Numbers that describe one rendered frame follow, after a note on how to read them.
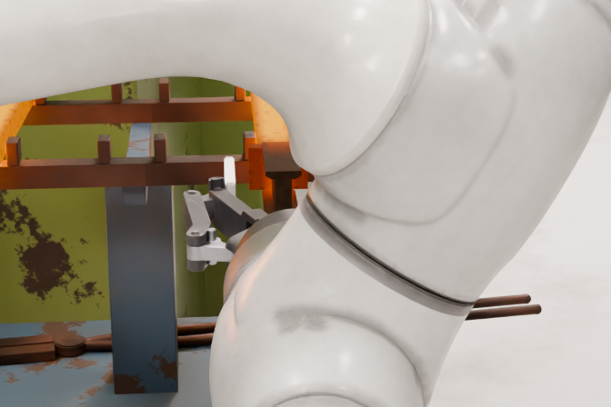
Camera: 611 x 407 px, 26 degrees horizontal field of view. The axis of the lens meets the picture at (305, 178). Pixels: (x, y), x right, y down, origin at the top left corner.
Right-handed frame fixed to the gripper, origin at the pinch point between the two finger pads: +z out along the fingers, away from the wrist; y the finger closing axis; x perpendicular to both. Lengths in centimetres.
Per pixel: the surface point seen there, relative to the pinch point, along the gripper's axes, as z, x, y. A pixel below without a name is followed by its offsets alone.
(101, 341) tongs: 29.0, -25.1, -16.7
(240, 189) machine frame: 98, -31, -1
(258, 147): 4.8, 1.6, -1.5
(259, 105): 20.8, 1.0, -0.9
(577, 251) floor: 234, -93, 91
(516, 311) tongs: 35, -25, 27
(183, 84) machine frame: 85, -12, -9
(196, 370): 23.9, -26.2, -7.1
